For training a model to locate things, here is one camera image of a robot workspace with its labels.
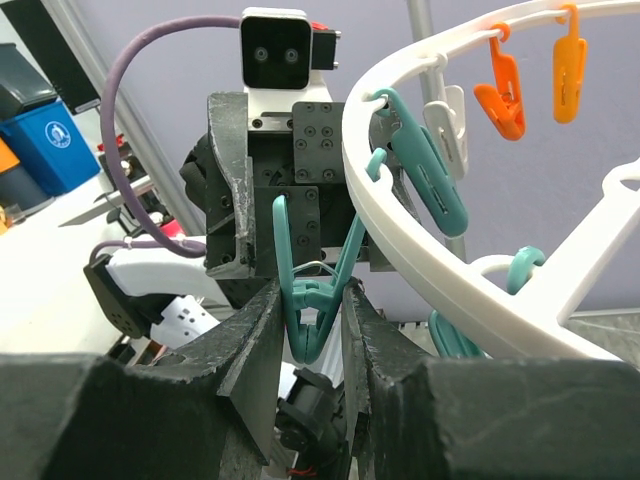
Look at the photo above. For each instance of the blue recycling bin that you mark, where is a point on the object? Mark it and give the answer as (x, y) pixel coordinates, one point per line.
(49, 145)

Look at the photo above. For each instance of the teal clothespin front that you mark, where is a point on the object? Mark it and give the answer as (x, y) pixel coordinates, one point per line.
(449, 341)

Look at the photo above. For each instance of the white round clip hanger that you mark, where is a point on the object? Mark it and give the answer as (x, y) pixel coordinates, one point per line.
(570, 190)

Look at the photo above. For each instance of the teal clothespin being pinched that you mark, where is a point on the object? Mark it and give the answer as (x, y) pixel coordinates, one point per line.
(419, 156)

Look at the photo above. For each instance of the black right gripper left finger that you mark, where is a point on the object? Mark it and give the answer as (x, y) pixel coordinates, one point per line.
(203, 411)

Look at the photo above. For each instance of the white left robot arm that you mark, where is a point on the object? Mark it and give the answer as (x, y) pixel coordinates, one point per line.
(140, 283)

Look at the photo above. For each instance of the orange clothespin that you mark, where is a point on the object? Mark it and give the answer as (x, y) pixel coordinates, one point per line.
(568, 66)
(502, 102)

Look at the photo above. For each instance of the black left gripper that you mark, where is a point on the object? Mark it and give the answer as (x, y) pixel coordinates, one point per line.
(242, 163)

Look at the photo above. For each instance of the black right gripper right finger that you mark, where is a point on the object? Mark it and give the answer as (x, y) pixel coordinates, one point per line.
(414, 416)

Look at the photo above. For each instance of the white metal drying rack stand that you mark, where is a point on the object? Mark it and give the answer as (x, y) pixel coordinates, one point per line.
(422, 27)

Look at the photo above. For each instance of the clear clothespin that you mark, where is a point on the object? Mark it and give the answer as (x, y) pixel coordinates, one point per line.
(445, 117)

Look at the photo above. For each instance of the teal clothespin left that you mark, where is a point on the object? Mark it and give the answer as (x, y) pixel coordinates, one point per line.
(522, 266)

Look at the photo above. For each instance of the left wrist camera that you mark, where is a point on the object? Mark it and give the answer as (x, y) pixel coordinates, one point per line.
(284, 55)

